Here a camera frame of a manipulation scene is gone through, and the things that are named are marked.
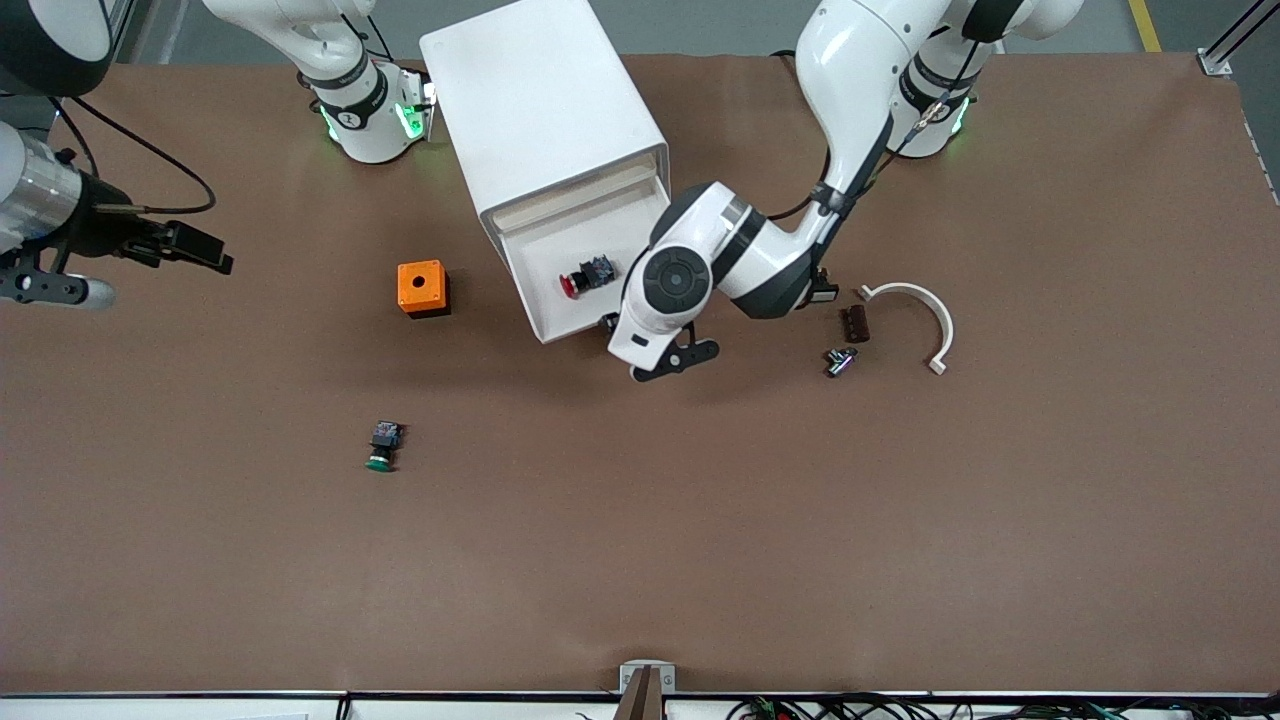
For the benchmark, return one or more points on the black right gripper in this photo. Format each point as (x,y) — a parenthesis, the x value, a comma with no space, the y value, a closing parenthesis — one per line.
(103,227)

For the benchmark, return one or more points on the red push button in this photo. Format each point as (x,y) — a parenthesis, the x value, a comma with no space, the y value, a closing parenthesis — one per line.
(598,272)

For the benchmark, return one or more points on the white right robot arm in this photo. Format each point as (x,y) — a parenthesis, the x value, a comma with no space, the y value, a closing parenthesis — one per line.
(365,130)

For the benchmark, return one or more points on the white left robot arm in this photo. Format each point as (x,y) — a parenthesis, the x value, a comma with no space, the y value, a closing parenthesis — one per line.
(850,60)

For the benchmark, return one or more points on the green push button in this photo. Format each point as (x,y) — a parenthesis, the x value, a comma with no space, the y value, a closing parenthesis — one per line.
(385,436)

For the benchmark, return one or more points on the silver purple small part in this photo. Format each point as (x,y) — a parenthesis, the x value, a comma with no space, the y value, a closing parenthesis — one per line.
(840,362)

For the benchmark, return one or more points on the brown terminal block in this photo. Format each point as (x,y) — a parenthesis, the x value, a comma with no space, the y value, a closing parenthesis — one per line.
(858,323)

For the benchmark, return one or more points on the orange button enclosure box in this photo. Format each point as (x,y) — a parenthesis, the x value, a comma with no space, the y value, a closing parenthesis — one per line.
(420,285)

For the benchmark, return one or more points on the black white-faced switch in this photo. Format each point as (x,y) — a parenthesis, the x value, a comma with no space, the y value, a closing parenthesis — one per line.
(826,292)

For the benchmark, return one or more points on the aluminium frame profile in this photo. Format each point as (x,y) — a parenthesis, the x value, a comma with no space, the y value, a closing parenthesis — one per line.
(120,40)
(1217,62)

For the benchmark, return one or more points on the white curved bracket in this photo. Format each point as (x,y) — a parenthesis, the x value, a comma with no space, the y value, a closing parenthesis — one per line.
(940,318)

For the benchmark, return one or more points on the grey metal table bracket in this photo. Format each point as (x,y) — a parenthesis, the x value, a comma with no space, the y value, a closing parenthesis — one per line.
(630,675)

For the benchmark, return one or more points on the brown post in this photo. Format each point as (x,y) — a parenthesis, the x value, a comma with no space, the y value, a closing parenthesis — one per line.
(645,702)

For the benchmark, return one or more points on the white table edge rail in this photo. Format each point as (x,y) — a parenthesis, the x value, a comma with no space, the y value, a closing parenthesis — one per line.
(200,708)

